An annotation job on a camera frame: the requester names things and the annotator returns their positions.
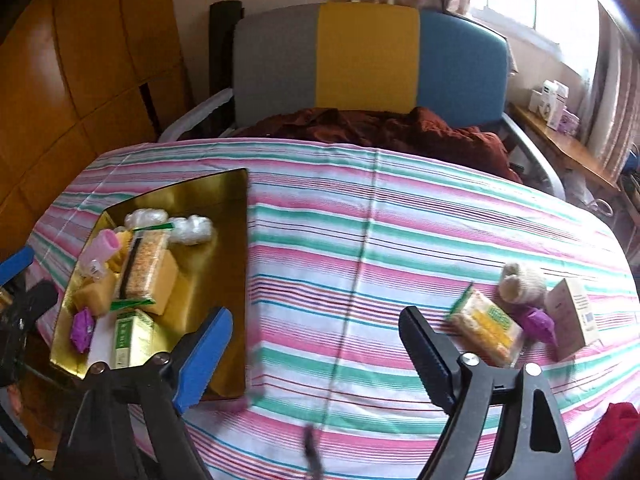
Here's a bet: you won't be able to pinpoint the white carton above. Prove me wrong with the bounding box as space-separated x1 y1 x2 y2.
527 80 571 128

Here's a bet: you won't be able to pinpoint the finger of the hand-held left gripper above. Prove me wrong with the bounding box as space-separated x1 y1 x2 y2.
0 400 37 467
0 246 36 288

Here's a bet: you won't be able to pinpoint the wooden cabinet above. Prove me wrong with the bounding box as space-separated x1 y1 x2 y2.
0 0 196 261

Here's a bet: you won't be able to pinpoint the pale purple box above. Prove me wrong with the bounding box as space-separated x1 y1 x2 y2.
557 110 582 135

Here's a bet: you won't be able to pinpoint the maroon cloth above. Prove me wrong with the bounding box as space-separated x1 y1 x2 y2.
232 106 523 183

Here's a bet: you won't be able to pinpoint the small white plastic wad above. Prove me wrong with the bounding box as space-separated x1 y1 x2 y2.
167 215 217 247

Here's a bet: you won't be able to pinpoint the cracker packet with yellow label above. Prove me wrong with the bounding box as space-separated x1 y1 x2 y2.
445 282 526 368

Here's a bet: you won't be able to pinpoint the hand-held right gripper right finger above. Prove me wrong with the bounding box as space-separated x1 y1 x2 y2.
398 306 581 480

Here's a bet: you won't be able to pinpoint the yellow sponge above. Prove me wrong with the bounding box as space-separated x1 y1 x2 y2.
145 250 181 317
74 280 117 317

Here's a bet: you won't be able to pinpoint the wooden side table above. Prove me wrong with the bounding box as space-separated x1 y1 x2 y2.
507 102 623 196

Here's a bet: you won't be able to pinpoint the window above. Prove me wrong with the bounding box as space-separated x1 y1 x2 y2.
470 0 601 76

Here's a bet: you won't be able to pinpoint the black dangling cord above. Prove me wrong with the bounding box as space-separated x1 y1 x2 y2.
302 425 323 480

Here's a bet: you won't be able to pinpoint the white cardboard box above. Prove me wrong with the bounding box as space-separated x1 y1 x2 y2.
544 277 601 362

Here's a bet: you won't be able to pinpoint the striped tablecloth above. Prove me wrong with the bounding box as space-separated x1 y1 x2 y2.
27 137 640 480

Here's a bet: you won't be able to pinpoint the white card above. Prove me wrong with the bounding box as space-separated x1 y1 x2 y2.
87 317 118 371

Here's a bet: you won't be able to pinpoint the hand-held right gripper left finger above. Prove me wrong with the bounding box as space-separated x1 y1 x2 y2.
52 306 235 480

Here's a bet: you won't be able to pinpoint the gold tray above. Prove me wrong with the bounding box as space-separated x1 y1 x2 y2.
49 167 251 402

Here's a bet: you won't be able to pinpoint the purple snack packet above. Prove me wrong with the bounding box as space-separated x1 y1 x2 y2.
515 305 558 346
70 308 97 353

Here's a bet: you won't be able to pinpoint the clear cracker packet green ends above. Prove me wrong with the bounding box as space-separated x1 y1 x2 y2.
112 227 173 311

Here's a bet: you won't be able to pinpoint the pink cup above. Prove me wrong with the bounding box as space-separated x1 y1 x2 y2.
82 228 123 278

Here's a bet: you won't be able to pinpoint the grey yellow blue chair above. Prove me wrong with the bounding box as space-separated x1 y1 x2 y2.
160 2 566 196

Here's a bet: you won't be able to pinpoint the red cloth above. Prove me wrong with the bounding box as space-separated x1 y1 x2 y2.
575 402 640 480

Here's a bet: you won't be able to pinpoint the green tea box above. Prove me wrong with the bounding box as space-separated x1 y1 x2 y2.
111 308 173 368

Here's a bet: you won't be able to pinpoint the yellow plastic item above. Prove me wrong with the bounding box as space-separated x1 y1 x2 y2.
107 230 133 273

